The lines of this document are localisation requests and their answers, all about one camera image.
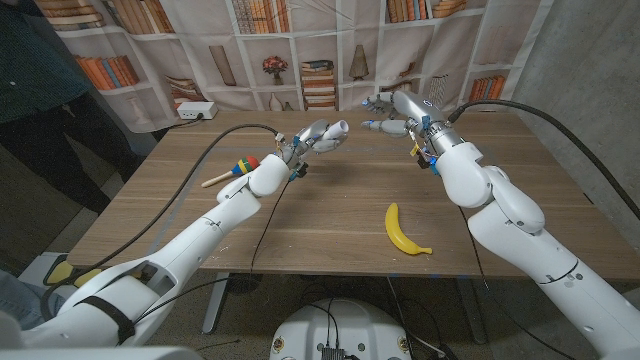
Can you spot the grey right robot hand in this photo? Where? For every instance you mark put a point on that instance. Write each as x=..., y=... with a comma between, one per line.
x=417, y=112

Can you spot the white pipe connector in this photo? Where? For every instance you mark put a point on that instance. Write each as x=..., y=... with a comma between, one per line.
x=340, y=129

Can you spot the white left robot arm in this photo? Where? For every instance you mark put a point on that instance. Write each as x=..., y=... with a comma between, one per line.
x=200, y=240

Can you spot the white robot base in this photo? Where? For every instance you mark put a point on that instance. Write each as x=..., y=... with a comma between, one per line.
x=350, y=325

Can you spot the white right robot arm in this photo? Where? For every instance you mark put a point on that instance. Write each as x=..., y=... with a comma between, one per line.
x=525, y=235

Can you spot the yellow toy banana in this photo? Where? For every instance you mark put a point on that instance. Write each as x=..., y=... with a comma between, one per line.
x=395, y=235

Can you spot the colourful wooden toy maraca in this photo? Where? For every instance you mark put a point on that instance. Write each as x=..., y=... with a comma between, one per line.
x=247, y=164

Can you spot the printed bookshelf backdrop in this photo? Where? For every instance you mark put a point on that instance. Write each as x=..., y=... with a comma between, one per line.
x=300, y=30

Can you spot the grey metal table leg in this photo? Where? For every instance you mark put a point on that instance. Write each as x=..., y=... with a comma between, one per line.
x=216, y=305
x=472, y=315

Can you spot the white power strip box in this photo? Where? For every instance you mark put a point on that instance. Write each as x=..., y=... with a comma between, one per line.
x=195, y=110

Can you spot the person in dark clothes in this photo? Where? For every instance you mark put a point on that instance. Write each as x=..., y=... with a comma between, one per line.
x=35, y=65

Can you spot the yellow and white base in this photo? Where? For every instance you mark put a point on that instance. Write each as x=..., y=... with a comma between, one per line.
x=62, y=272

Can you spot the white robot torso edge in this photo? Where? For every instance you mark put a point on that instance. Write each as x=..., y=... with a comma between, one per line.
x=100, y=354

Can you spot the person in blue jeans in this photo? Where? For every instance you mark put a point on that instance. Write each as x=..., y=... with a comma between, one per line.
x=20, y=295

